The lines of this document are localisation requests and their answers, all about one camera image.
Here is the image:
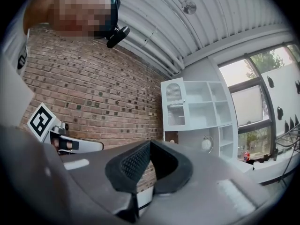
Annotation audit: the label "white window ledge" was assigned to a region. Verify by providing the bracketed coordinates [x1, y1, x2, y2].
[235, 148, 300, 185]

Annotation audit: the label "white roller blind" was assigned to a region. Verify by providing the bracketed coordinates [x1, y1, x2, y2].
[230, 84, 263, 128]

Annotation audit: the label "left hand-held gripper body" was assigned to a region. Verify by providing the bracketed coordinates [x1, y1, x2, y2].
[27, 102, 105, 156]

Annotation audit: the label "round ceiling fixture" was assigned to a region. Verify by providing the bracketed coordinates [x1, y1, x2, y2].
[181, 0, 197, 15]

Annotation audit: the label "white mesh cabinet door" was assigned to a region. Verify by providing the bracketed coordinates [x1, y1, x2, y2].
[160, 77, 188, 128]

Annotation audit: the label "person's head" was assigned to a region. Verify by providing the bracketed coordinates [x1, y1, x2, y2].
[23, 0, 113, 38]

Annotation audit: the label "black wire rack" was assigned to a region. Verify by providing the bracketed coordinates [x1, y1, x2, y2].
[274, 122, 300, 187]

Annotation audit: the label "white ceiling pipes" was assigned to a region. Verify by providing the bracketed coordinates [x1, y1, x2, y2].
[117, 0, 186, 77]

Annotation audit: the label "person's white shirt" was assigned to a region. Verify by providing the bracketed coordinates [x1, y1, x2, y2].
[2, 0, 30, 76]

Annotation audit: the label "group of black bird decals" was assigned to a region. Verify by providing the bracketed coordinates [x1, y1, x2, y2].
[266, 75, 300, 131]

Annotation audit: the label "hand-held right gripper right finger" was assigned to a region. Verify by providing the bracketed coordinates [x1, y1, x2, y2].
[150, 140, 194, 195]

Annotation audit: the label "black head camera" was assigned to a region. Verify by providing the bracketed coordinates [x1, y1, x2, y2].
[106, 26, 131, 49]

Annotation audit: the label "person's left hand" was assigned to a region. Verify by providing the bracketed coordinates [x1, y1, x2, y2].
[52, 137, 74, 151]

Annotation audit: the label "black cloth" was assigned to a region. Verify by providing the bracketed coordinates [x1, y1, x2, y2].
[247, 154, 273, 165]

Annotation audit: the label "white shelf cabinet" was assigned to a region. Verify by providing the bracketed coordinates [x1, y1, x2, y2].
[160, 77, 240, 159]

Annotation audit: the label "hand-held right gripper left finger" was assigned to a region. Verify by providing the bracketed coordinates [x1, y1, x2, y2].
[105, 140, 152, 195]

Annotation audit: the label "round white table lamp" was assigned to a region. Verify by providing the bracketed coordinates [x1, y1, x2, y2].
[201, 135, 214, 154]

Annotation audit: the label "black head strap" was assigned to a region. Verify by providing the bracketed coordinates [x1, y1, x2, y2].
[109, 0, 121, 34]

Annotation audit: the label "white window panel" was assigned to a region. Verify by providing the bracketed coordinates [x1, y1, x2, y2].
[260, 61, 300, 132]

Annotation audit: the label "black framed window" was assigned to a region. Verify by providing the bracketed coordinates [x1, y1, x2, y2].
[217, 42, 300, 161]

